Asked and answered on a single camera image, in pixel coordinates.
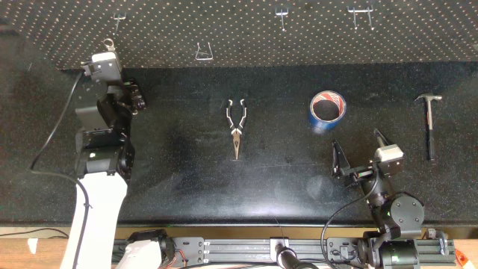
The metal hook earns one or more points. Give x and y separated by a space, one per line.
360 10
118 18
204 58
282 16

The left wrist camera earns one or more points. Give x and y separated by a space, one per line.
106 65

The wrench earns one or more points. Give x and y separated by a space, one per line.
111 47

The mounting rail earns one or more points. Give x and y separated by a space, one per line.
239 250

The black and white pliers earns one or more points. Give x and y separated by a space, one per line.
236 136

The roll of blue tape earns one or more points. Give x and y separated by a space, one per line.
322 123

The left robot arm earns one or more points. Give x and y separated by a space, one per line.
99 209

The white tape piece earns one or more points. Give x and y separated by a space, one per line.
33 244

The hammer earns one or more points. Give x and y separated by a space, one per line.
429 116

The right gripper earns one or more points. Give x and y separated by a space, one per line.
358 174

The black pegboard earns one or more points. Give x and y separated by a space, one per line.
261 41

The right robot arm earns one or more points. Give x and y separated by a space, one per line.
399 216

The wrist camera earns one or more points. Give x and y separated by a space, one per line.
389 153
106 65

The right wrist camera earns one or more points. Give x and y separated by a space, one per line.
389 153

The orange plastic piece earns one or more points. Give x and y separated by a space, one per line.
461 259

